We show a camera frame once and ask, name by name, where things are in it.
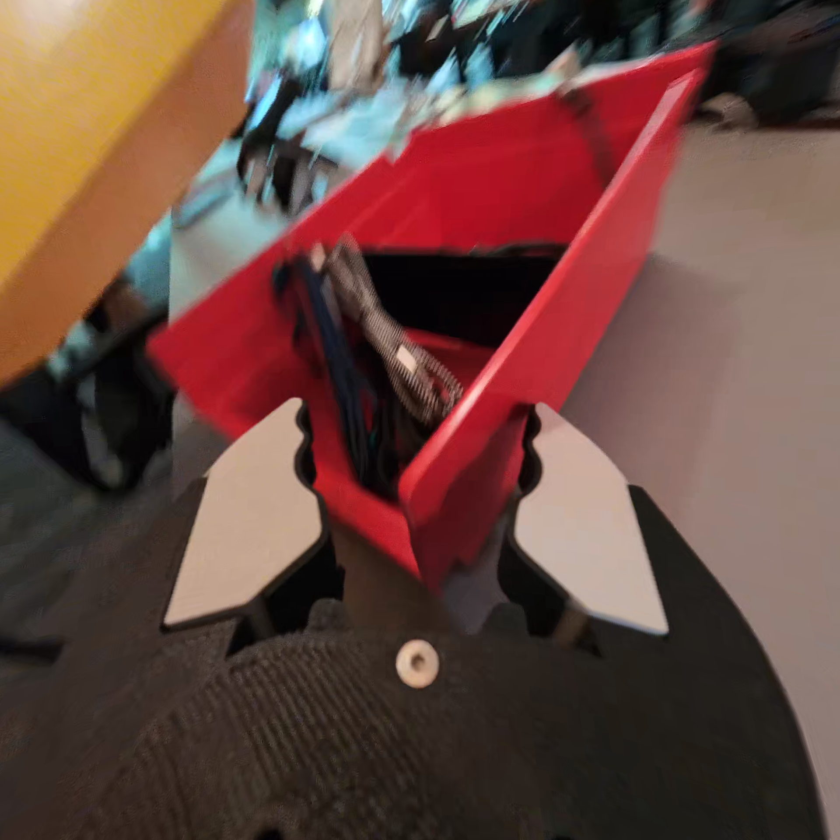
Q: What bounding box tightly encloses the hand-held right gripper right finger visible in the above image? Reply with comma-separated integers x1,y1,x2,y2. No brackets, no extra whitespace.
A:
512,402,670,636

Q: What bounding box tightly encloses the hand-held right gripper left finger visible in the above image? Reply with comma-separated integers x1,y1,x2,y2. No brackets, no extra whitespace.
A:
163,397,329,627

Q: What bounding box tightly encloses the blue braided cable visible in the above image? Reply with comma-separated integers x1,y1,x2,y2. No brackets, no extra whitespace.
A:
298,256,378,490

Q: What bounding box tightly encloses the black-white braided cable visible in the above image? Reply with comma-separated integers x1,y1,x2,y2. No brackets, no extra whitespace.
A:
322,239,463,426

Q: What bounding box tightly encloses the red plastic bin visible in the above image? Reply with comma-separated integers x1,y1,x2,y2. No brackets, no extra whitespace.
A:
147,41,718,595

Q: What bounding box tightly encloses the grey desk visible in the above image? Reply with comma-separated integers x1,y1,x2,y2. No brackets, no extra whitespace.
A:
167,121,840,808

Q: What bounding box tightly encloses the black bin divider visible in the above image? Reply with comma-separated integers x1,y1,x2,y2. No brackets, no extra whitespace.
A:
361,244,568,349

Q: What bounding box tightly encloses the yellow plastic bin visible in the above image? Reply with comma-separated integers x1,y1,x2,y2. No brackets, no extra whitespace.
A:
0,0,253,388

